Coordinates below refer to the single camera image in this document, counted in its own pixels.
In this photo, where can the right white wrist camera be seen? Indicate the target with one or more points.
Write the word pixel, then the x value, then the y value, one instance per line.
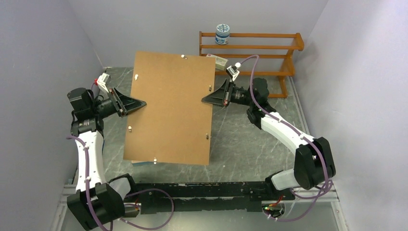
pixel 233 71

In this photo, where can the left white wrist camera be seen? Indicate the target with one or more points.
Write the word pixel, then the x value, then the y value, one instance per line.
pixel 102 82

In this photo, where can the orange wooden shelf rack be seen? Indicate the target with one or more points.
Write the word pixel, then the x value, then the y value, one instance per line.
pixel 275 53

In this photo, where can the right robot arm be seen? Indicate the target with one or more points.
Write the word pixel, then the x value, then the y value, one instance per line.
pixel 313 161

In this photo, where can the brown cardboard backing board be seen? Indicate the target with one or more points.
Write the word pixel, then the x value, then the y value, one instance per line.
pixel 175 125

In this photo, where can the blue wooden picture frame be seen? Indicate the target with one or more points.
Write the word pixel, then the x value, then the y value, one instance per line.
pixel 139 163

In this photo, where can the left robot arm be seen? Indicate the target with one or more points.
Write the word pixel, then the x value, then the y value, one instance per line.
pixel 97 201

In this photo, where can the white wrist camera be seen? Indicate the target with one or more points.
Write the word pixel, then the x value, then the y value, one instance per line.
pixel 102 82
pixel 233 71

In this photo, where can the small white green box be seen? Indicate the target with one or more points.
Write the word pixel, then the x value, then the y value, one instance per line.
pixel 220 62

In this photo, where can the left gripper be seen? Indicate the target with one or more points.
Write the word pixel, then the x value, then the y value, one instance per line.
pixel 125 104

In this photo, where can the blue white ceramic jar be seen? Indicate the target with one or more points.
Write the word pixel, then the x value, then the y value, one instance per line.
pixel 222 34

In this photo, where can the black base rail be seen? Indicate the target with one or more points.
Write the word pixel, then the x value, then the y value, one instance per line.
pixel 250 196

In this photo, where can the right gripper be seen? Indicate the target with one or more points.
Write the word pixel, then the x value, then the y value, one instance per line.
pixel 222 96

